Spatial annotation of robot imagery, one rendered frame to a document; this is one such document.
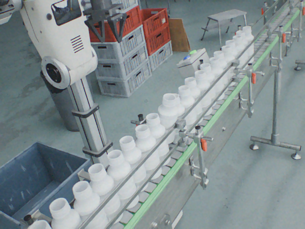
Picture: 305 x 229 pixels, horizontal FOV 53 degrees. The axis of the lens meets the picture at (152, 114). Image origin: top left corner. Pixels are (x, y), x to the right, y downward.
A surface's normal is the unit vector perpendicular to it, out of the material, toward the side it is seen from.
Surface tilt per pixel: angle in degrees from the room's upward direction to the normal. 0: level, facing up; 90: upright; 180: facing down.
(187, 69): 90
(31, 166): 90
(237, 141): 0
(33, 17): 90
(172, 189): 90
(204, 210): 0
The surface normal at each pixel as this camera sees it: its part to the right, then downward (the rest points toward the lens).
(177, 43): -0.49, 0.64
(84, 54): 0.82, 0.17
